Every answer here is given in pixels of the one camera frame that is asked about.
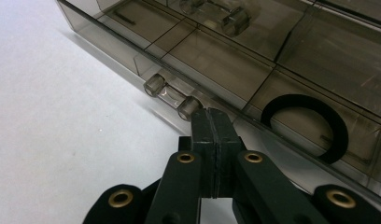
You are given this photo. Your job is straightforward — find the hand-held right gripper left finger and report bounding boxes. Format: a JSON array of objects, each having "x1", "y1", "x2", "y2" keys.
[{"x1": 178, "y1": 107, "x2": 218, "y2": 200}]

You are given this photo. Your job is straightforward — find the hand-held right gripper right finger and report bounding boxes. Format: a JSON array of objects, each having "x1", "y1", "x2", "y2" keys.
[{"x1": 214, "y1": 108, "x2": 247, "y2": 199}]

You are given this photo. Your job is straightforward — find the black ring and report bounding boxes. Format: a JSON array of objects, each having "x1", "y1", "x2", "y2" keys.
[{"x1": 261, "y1": 93, "x2": 349, "y2": 165}]

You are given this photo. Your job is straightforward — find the white board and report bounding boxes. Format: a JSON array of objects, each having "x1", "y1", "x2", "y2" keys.
[{"x1": 0, "y1": 0, "x2": 381, "y2": 224}]

